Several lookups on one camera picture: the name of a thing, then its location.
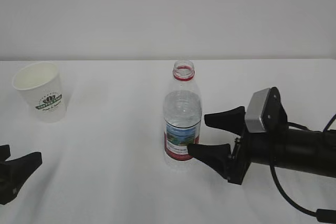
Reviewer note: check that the clear plastic water bottle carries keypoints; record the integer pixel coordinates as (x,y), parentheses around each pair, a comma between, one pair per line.
(182,116)

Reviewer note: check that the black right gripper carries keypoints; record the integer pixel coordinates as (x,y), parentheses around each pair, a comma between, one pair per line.
(233,166)

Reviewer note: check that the white paper coffee cup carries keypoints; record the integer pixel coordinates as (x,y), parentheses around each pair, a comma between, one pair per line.
(40,86)

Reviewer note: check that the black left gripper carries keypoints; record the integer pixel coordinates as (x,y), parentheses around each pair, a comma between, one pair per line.
(15,172)

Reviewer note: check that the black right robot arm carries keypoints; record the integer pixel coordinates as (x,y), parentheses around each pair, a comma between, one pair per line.
(303,150)

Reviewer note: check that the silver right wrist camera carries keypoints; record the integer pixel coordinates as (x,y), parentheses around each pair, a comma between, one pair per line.
(254,114)

